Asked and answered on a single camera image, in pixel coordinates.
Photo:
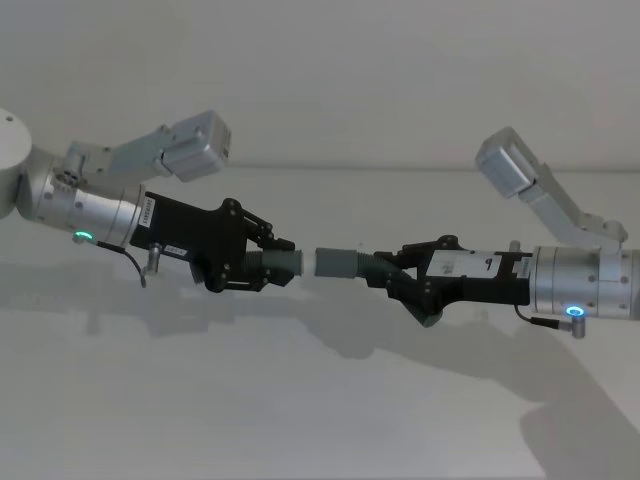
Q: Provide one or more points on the white table cloth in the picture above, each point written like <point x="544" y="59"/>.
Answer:
<point x="300" y="400"/>

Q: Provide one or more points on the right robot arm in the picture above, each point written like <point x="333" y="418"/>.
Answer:
<point x="575" y="280"/>

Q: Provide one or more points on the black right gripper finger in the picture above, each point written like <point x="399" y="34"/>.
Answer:
<point x="425" y="246"/>
<point x="400" y="287"/>

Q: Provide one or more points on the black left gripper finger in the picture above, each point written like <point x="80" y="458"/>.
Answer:
<point x="260" y="282"/>
<point x="260" y="227"/>

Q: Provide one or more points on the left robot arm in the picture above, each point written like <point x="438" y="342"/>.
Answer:
<point x="97" y="206"/>

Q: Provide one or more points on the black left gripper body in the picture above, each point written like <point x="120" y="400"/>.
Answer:
<point x="190" y="232"/>

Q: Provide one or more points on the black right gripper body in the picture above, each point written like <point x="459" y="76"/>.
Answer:
<point x="495" y="285"/>

